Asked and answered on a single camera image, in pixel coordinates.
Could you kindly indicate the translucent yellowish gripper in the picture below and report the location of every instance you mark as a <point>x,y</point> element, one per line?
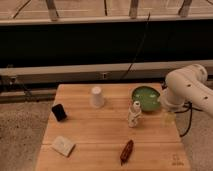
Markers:
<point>168,118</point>

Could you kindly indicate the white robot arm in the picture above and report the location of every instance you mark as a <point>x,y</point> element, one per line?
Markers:
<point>186,84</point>

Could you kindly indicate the black eraser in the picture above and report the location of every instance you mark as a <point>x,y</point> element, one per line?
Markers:
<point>59,112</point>

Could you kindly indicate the green bowl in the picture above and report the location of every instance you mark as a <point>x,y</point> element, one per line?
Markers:
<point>148,98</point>

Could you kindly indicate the white plastic figurine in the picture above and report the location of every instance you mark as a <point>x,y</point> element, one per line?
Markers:
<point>134,114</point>

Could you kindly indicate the brown red pen tool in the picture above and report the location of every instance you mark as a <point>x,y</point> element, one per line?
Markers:
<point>126,152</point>

